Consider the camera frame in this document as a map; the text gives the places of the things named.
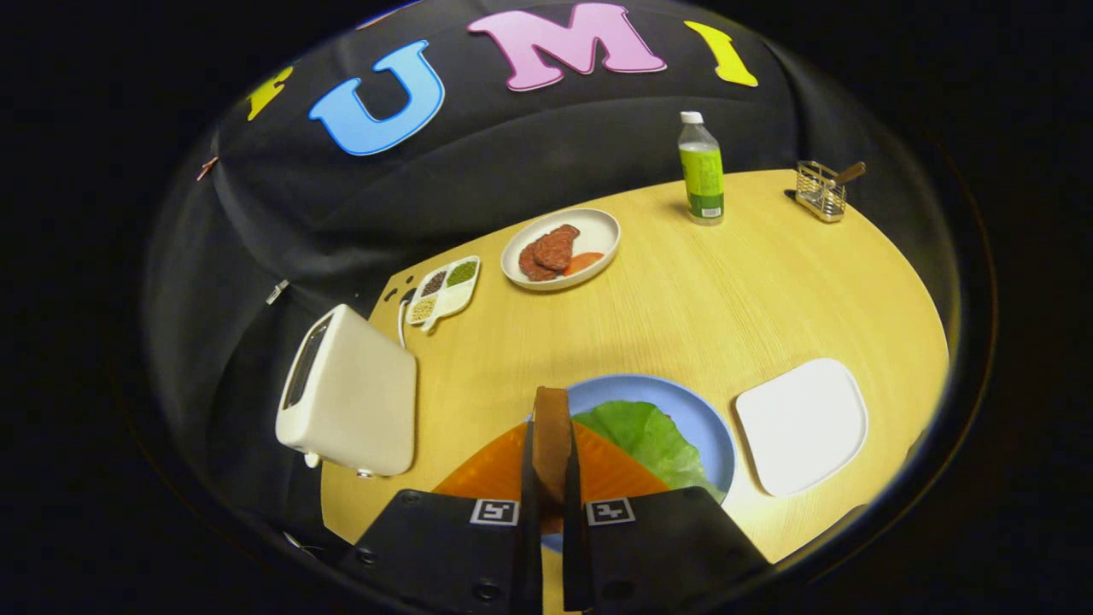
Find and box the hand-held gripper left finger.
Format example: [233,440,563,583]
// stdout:
[340,419,545,614]

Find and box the white square plate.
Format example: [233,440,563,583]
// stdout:
[735,358,869,498]

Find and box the green label plastic bottle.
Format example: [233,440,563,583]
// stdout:
[678,111,726,226]

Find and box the blue round plate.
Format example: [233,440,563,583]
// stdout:
[525,374,737,554]

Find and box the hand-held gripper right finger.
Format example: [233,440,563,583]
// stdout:
[561,419,773,614]

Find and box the green lettuce leaf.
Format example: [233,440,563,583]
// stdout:
[574,401,725,501]

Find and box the white toaster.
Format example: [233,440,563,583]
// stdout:
[275,304,418,477]

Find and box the beige round plate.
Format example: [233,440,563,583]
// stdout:
[500,208,622,292]

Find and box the metal wire basket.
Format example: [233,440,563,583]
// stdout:
[794,161,848,224]

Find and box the white divided condiment tray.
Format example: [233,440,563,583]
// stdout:
[405,255,482,332]

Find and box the brown meat patty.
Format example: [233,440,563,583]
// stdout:
[518,239,560,283]
[533,224,582,272]

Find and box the toasted brown bread slice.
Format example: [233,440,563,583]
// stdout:
[533,386,571,535]

